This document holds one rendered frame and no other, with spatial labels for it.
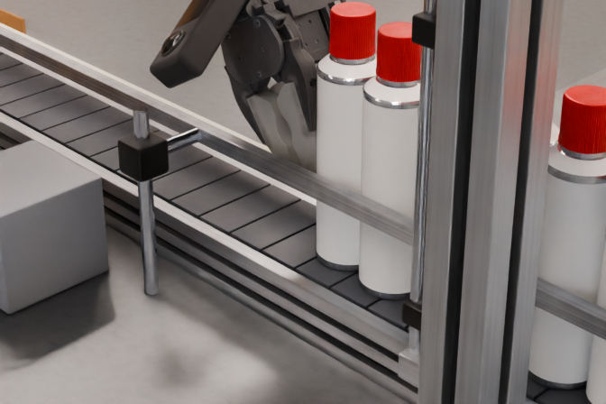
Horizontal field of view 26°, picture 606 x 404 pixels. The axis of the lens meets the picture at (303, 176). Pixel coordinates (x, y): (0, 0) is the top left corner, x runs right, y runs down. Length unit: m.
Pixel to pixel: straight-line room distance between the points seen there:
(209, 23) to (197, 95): 0.47
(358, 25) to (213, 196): 0.26
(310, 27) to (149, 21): 0.65
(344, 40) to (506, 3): 0.33
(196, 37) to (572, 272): 0.32
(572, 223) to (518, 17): 0.23
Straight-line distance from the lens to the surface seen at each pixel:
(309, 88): 0.99
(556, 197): 0.83
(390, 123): 0.91
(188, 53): 0.96
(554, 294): 0.85
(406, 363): 0.89
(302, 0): 1.02
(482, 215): 0.68
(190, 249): 1.10
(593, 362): 0.87
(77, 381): 1.00
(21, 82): 1.37
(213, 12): 0.99
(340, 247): 1.01
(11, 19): 1.60
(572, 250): 0.85
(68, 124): 1.27
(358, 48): 0.94
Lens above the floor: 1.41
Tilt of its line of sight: 27 degrees down
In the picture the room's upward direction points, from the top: straight up
